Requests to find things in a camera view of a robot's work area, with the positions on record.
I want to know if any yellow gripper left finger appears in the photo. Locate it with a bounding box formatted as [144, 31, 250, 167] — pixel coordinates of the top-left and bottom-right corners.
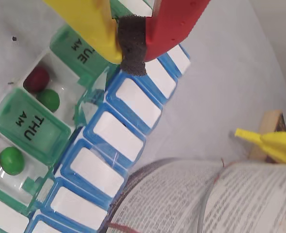
[42, 0, 123, 65]

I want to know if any red round candy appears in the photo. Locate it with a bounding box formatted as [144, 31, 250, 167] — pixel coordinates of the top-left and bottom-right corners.
[23, 67, 50, 93]

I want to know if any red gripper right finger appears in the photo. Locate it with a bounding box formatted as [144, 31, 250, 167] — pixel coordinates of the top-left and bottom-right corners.
[117, 0, 211, 77]

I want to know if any yellow pointed plastic part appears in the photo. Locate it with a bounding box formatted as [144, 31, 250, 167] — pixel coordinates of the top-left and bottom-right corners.
[234, 128, 286, 165]

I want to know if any green round candy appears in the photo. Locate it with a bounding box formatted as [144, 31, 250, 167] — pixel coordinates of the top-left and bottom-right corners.
[36, 88, 61, 113]
[0, 146, 25, 176]

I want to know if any small wooden block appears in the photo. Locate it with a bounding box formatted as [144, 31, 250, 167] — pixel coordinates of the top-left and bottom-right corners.
[249, 109, 286, 162]

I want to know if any paper wrapped ridged container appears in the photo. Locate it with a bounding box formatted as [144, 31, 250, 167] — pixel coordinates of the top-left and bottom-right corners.
[108, 157, 286, 233]

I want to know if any white weekly pill organizer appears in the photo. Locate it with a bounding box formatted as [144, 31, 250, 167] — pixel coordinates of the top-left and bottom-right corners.
[0, 0, 191, 233]

